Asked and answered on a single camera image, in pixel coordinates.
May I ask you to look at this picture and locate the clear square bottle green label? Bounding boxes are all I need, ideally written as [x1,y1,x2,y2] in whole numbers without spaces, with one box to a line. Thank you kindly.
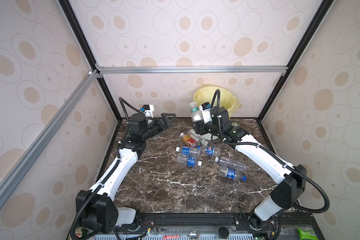
[187,129,209,148]

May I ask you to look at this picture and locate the clear bottle dark label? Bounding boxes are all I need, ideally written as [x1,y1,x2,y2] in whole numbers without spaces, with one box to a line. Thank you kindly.
[215,156,247,172]

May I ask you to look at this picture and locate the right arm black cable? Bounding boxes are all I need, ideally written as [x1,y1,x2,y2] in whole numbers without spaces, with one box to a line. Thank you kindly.
[210,88,331,214]

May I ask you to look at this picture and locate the clear bottle blue cap right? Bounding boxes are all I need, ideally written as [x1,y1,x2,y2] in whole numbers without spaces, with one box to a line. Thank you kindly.
[219,166,247,182]

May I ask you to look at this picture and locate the orange juice bottle red label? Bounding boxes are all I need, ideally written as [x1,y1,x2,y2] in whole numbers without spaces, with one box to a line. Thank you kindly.
[180,133,198,147]

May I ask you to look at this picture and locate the clear bottle green band label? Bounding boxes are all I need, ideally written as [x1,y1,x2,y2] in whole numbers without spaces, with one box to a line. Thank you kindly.
[189,102,203,122]

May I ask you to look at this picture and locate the green packet bottom right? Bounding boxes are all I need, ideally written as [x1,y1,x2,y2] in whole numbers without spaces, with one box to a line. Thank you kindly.
[298,227,318,240]

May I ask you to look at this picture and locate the black corner frame post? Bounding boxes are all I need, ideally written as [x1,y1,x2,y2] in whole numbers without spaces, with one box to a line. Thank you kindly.
[58,0,122,122]

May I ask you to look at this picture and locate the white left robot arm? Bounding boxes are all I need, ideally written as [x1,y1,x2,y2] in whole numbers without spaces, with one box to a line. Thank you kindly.
[70,112,176,240]

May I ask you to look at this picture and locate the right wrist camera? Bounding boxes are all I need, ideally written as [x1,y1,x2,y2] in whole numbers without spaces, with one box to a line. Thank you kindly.
[200,102,212,124]

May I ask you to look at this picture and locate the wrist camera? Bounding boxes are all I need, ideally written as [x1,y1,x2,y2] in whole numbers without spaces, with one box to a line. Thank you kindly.
[200,102,212,124]
[140,105,154,118]

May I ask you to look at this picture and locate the black right corner post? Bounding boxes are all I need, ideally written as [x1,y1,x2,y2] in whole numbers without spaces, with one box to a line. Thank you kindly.
[258,0,335,123]

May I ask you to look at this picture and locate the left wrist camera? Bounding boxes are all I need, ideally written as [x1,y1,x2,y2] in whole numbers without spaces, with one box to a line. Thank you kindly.
[140,105,154,118]

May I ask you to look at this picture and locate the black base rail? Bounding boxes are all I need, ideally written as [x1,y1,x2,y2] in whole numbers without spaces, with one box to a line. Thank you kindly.
[66,211,325,240]

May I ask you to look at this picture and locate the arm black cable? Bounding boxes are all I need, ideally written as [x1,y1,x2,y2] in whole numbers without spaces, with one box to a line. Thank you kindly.
[69,96,142,240]
[210,88,331,214]

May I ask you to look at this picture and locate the Pepsi label clear bottle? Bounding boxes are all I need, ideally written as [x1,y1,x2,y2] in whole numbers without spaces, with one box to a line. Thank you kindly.
[201,146,221,157]

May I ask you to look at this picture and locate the soda water bottle blue label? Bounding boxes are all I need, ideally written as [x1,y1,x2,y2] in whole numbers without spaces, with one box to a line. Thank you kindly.
[177,153,203,168]

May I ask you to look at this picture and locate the diagonal aluminium rail left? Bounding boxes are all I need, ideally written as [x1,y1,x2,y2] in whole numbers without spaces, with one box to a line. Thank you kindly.
[0,70,100,211]

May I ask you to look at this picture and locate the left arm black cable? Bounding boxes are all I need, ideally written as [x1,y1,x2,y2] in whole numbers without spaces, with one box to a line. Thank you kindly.
[69,96,142,240]

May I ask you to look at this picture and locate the horizontal aluminium rail back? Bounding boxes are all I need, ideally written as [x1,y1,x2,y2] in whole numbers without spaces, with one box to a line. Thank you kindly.
[99,66,288,75]

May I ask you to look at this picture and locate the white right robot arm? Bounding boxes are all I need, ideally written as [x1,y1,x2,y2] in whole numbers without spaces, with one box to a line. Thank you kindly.
[191,107,307,229]

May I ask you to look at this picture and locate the white ribbed waste bin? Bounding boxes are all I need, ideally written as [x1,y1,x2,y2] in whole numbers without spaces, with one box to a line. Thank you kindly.
[202,133,219,141]

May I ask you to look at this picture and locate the blue label bottle white cap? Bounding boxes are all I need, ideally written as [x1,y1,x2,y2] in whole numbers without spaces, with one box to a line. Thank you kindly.
[176,146,201,158]

